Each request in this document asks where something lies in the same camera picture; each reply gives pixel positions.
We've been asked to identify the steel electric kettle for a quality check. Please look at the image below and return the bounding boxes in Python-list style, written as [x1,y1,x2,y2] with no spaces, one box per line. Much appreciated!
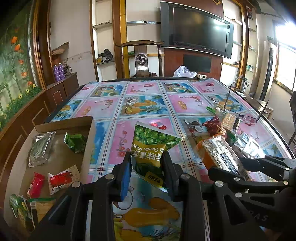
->
[239,77,249,93]

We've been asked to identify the silver foil snack packet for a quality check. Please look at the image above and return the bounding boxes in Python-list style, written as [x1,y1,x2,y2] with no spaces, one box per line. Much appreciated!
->
[28,131,56,168]

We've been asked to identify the beige cracker packet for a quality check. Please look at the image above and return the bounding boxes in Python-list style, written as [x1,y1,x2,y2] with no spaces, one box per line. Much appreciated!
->
[29,198,56,228]

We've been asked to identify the green leafy snack packet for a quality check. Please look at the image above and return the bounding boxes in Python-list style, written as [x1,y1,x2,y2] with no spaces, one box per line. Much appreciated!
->
[64,133,87,154]

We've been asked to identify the small red snack packet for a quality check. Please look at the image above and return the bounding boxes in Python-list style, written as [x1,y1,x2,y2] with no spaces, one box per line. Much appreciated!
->
[27,172,45,199]

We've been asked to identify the open cardboard box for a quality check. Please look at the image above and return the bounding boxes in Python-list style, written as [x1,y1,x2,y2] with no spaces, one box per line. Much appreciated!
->
[1,116,96,239]

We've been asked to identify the black flat screen television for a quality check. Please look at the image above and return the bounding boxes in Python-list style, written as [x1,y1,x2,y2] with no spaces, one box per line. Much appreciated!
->
[160,1,234,59]

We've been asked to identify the orange cracker packet with barcode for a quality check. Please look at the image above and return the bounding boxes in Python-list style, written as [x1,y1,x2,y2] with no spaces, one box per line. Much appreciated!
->
[196,134,252,181]

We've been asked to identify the colourful printed tablecloth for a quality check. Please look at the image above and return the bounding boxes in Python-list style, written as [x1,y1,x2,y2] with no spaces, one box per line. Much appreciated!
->
[52,77,295,240]

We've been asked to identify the dark red candy wrapper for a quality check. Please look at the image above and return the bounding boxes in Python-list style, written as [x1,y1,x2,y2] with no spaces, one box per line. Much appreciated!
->
[203,116,222,137]

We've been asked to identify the purple spray bottle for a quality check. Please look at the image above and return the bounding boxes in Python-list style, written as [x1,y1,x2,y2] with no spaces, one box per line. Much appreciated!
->
[58,63,65,80]
[53,65,61,82]

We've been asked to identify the wooden sideboard cabinet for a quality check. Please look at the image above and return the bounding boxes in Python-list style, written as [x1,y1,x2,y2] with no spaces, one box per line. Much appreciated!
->
[0,72,79,209]

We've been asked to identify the right purple spray bottle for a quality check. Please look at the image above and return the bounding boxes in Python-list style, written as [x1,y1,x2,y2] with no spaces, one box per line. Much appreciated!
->
[58,63,65,80]

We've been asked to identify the red white snack packet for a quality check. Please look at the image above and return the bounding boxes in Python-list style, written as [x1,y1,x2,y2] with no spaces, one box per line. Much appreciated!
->
[47,165,80,195]

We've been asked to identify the left purple spray bottle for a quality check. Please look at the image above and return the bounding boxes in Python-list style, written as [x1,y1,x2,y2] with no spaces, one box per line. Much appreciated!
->
[53,65,61,82]

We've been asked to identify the flower wall mural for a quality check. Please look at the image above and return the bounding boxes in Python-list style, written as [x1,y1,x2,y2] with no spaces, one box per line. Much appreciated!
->
[1,1,41,130]

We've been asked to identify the white plastic bag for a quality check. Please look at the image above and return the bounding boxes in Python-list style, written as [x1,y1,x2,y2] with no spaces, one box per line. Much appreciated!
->
[173,65,198,78]

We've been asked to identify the dark wooden chair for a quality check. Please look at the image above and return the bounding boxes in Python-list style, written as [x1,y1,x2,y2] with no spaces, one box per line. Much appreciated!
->
[115,40,164,78]

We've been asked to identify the eyeglasses on table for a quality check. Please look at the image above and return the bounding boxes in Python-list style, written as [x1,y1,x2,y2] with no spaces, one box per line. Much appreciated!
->
[223,74,270,125]

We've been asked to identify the green pea snack packet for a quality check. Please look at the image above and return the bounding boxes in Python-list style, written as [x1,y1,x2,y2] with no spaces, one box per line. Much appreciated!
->
[131,121,183,192]

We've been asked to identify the green yellow snack packet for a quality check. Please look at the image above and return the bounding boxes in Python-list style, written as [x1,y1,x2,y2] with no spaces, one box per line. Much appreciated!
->
[9,194,34,232]

